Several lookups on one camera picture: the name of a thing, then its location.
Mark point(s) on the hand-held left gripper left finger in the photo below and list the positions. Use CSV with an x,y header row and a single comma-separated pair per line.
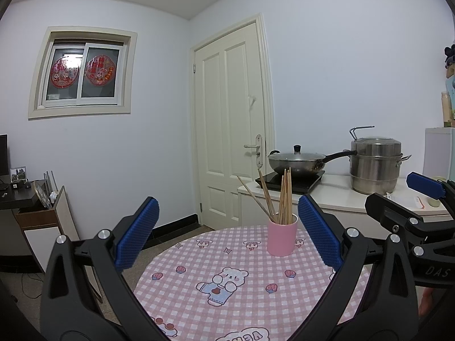
x,y
137,234

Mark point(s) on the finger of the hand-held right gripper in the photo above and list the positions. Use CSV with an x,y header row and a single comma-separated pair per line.
x,y
384,213
424,184

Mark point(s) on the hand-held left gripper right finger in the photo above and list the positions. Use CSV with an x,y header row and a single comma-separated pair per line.
x,y
320,234

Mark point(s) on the pink cup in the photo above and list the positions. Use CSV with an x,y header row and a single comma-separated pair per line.
x,y
282,241

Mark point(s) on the group of wooden chopsticks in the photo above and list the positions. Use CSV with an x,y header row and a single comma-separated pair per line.
x,y
284,199

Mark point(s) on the person's right hand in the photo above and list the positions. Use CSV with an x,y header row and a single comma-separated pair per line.
x,y
425,302

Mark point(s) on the small pale cup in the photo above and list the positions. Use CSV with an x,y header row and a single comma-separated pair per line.
x,y
434,203

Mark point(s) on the white and red packet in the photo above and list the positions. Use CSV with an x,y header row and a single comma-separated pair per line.
x,y
412,202

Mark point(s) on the white refrigerator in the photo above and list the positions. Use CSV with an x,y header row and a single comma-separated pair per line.
x,y
439,152

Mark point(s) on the stainless steel steamer pot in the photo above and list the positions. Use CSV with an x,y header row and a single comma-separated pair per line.
x,y
373,170

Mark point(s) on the white kitchen cabinet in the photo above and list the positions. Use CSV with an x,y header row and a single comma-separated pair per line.
x,y
341,195

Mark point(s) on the black induction cooktop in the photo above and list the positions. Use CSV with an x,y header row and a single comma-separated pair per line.
x,y
309,183

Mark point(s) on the beige bottle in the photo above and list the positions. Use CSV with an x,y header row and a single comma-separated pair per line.
x,y
445,108

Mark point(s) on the pink checked cartoon tablecloth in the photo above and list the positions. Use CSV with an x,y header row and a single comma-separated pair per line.
x,y
185,309

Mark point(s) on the glass lid with black knob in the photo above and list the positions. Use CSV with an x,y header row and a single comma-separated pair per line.
x,y
297,148

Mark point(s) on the narrow brown and white cabinet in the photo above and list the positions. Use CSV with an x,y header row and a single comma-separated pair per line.
x,y
39,241

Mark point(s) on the metal rods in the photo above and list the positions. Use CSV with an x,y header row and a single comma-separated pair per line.
x,y
50,181

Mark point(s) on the round metal plate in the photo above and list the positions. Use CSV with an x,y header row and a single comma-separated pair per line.
x,y
42,193

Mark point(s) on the dark plush toy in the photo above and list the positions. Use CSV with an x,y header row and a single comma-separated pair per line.
x,y
450,56

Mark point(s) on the dark wooden desk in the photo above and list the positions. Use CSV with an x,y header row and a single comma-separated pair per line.
x,y
10,199

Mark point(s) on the cream panelled door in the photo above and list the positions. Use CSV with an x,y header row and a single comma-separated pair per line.
x,y
217,113

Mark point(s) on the cream framed window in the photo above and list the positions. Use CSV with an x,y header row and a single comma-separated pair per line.
x,y
99,94

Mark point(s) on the white door hook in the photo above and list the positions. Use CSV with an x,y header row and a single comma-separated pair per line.
x,y
251,99

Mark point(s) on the black monitor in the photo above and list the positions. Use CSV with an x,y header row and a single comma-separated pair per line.
x,y
3,152

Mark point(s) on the red paper window decoration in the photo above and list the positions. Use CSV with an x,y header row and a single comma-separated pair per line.
x,y
99,70
64,71

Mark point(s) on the small photo frame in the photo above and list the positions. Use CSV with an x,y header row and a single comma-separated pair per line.
x,y
18,173

